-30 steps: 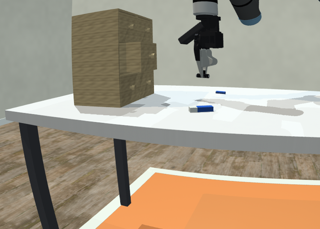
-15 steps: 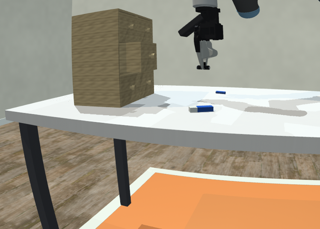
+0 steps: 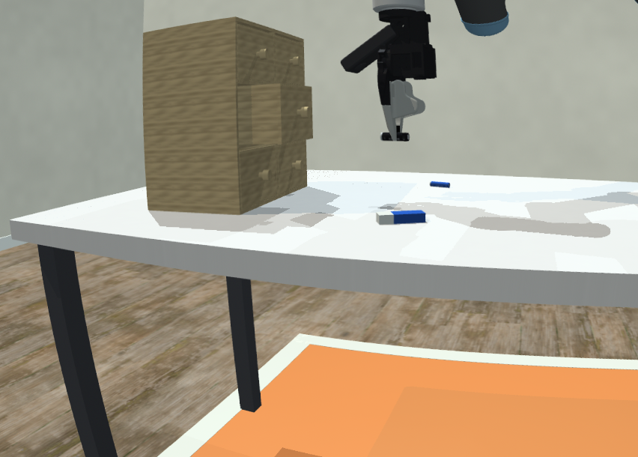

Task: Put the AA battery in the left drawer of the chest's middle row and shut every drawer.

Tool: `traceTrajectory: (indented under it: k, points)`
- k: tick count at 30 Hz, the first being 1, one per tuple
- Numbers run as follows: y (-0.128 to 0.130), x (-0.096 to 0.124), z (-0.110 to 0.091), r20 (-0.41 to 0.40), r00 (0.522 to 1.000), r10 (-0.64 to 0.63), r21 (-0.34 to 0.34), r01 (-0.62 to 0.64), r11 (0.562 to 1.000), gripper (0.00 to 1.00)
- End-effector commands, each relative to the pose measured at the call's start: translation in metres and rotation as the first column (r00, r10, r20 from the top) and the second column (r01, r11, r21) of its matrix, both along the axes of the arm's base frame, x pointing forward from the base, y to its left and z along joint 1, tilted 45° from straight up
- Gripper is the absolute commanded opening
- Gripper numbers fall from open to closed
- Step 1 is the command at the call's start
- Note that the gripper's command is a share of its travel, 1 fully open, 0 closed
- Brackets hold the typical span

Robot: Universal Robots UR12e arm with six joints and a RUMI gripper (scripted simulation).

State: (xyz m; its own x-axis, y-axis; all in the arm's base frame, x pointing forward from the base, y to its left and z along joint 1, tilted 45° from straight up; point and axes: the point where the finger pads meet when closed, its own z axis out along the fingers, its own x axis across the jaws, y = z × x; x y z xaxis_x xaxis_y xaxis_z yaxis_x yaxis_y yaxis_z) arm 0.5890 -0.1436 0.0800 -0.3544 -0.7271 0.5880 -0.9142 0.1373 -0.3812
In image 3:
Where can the brown wooden chest of drawers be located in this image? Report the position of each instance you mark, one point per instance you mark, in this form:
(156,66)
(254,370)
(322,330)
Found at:
(190,117)

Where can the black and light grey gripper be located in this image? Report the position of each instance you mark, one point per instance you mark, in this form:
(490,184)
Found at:
(398,101)

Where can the dark wooden drawer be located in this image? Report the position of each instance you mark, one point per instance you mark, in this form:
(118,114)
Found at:
(289,67)
(274,113)
(256,183)
(253,47)
(292,173)

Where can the blue and white eraser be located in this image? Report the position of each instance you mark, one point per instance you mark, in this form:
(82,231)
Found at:
(400,217)

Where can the black aa battery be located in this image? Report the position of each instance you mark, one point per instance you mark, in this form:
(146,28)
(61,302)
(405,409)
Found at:
(400,137)

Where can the blue battery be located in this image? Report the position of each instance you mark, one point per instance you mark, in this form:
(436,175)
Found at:
(439,184)

